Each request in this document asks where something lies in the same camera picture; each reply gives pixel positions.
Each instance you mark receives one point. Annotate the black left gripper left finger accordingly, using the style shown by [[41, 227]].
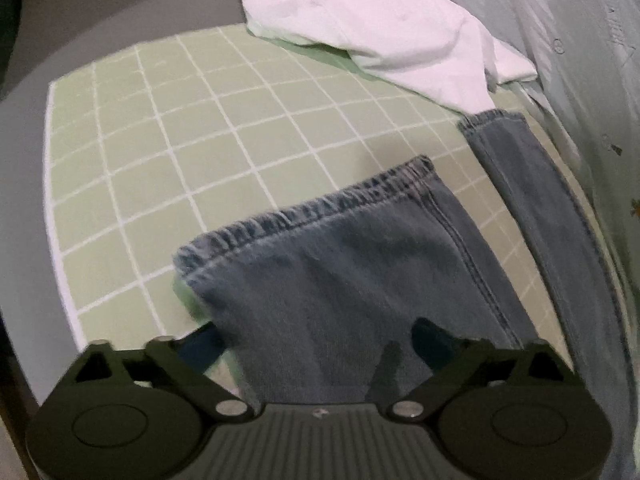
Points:
[[184, 362]]

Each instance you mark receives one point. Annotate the blue denim jeans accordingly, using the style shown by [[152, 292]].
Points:
[[317, 300]]

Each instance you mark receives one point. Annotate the green grid bed sheet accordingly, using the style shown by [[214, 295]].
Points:
[[158, 143]]

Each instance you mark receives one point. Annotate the white cloth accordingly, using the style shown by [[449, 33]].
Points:
[[432, 47]]

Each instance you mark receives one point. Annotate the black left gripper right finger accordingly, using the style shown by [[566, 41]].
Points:
[[452, 360]]

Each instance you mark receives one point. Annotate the light blue carrot-print quilt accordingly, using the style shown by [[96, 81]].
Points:
[[586, 95]]

